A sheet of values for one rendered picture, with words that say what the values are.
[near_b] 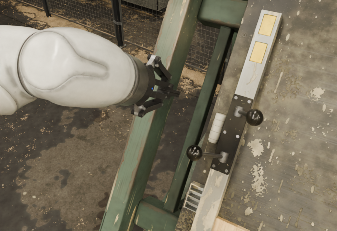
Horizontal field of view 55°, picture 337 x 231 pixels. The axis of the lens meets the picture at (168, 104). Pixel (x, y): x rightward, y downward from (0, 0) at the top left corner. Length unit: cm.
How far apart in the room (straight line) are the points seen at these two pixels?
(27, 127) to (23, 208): 85
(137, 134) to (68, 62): 55
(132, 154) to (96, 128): 203
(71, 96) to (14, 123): 282
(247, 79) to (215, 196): 31
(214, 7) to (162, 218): 63
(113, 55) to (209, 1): 58
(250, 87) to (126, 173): 41
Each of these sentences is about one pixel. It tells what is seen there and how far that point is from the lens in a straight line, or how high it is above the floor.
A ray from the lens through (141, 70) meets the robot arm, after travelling 53.
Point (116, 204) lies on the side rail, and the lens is 96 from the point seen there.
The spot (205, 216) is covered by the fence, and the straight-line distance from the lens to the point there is 88.
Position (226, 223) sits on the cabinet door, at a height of 121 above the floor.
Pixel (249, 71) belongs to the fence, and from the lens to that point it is 83.
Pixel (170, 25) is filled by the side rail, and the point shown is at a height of 158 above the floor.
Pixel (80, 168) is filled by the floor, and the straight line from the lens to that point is 264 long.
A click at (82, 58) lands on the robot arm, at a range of 39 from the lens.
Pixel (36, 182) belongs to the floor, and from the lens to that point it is 266.
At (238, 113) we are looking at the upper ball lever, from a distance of 81.
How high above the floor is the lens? 197
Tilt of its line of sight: 39 degrees down
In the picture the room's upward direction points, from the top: straight up
